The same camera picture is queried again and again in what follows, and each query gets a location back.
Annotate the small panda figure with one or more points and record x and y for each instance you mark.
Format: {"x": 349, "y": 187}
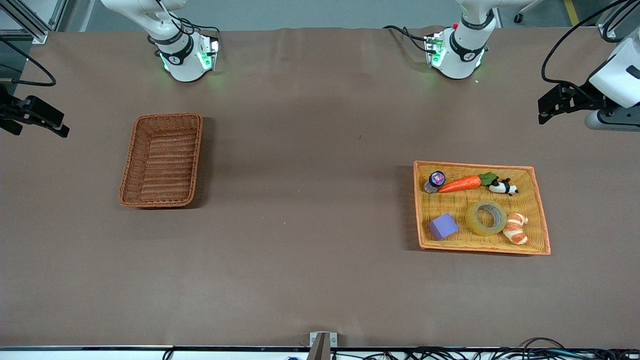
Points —
{"x": 501, "y": 187}

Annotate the small dark-lidded jar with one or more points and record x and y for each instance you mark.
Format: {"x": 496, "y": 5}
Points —
{"x": 436, "y": 180}

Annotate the orange wicker tray basket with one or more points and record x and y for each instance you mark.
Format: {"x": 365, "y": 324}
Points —
{"x": 462, "y": 205}

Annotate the metal table edge bracket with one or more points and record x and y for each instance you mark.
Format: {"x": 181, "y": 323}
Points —
{"x": 322, "y": 345}

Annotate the toy croissant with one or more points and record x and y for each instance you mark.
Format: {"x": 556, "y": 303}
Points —
{"x": 515, "y": 230}

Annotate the clear yellowish tape roll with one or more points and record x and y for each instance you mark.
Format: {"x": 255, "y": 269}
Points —
{"x": 475, "y": 225}

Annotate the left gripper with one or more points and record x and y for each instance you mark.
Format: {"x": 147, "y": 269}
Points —
{"x": 585, "y": 97}

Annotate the black chair caster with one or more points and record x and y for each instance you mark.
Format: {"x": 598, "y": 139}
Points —
{"x": 518, "y": 18}

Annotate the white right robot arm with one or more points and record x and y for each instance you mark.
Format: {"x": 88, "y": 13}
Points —
{"x": 182, "y": 65}

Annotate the toy carrot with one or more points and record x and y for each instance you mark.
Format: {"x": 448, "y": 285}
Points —
{"x": 462, "y": 184}

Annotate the brown wicker basket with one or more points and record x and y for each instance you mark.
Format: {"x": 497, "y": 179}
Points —
{"x": 162, "y": 160}

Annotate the purple foam block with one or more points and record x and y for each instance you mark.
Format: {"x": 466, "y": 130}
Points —
{"x": 442, "y": 226}

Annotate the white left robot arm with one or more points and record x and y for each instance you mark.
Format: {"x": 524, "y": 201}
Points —
{"x": 462, "y": 62}

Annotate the silver table edge rail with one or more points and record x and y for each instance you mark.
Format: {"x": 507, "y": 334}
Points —
{"x": 100, "y": 347}

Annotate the aluminium frame profile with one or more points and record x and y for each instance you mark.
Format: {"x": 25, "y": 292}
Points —
{"x": 30, "y": 22}

